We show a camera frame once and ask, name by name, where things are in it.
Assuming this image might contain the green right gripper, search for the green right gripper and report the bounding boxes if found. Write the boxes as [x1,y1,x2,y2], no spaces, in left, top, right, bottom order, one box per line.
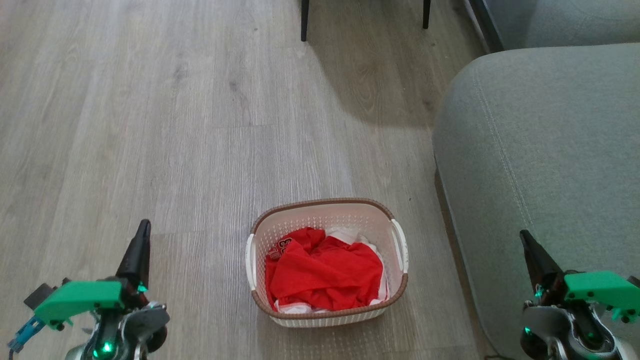
[519,229,640,324]

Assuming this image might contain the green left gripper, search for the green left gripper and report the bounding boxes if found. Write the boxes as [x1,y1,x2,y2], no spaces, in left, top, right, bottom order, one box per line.
[34,219,152,332]

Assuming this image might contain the white laundry basket brown rim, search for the white laundry basket brown rim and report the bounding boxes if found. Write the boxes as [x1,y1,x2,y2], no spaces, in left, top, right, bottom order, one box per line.
[245,198,410,329]

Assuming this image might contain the grey fabric sofa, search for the grey fabric sofa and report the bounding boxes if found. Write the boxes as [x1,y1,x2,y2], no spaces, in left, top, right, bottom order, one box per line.
[432,42,640,360]

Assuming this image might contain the red jersey garment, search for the red jersey garment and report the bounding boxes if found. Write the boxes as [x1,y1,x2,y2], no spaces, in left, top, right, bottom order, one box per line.
[265,227,385,312]

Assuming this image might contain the white garment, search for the white garment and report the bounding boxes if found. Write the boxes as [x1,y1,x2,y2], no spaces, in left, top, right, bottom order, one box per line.
[273,227,390,315]

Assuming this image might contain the grey sofa section dark base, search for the grey sofa section dark base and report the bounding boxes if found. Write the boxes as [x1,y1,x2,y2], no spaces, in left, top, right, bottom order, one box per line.
[466,0,640,54]

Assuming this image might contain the beige chair with dark legs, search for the beige chair with dark legs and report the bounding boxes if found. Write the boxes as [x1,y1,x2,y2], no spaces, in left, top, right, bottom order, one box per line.
[300,0,432,43]

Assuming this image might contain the blue cable connector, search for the blue cable connector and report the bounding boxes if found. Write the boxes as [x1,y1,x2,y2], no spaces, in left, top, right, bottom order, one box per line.
[7,316,47,354]

